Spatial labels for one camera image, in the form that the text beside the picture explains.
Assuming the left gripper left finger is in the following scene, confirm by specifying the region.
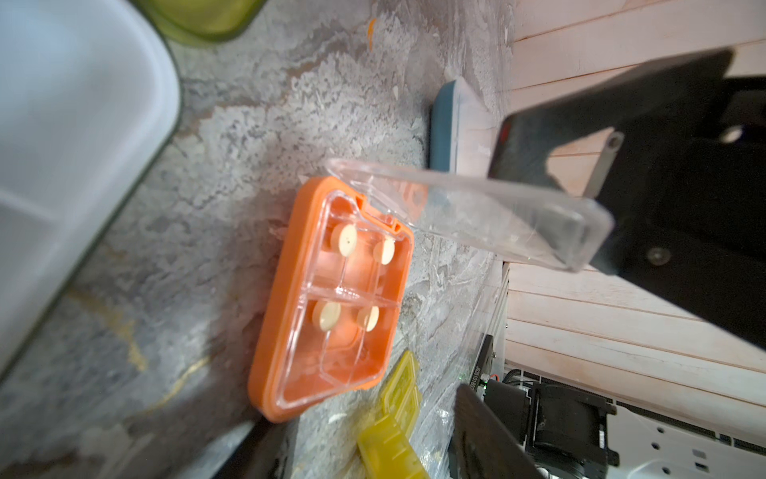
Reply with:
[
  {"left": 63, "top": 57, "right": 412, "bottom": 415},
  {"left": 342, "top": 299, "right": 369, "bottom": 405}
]
[{"left": 213, "top": 417, "right": 299, "bottom": 479}]

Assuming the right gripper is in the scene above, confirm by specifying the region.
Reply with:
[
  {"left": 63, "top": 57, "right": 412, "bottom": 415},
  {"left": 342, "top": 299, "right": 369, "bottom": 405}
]
[{"left": 489, "top": 47, "right": 765, "bottom": 347}]

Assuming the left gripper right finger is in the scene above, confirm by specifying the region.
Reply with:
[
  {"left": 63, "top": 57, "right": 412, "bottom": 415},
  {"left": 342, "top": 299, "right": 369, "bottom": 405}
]
[{"left": 453, "top": 384, "right": 543, "bottom": 479}]

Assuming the orange pillbox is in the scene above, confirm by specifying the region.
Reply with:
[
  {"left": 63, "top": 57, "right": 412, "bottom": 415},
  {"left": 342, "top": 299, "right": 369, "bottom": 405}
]
[{"left": 249, "top": 159, "right": 614, "bottom": 423}]

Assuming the blue pillbox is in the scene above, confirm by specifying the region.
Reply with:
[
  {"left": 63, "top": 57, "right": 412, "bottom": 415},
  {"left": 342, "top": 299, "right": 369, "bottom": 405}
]
[{"left": 429, "top": 77, "right": 500, "bottom": 178}]

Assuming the small yellow pillbox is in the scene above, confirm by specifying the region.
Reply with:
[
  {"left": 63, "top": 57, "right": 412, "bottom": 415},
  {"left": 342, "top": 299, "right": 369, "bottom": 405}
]
[{"left": 357, "top": 350, "right": 429, "bottom": 479}]

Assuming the green lid white pillbox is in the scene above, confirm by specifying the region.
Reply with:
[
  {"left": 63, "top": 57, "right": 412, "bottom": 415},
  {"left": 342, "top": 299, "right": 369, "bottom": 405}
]
[{"left": 1, "top": 1, "right": 265, "bottom": 372}]

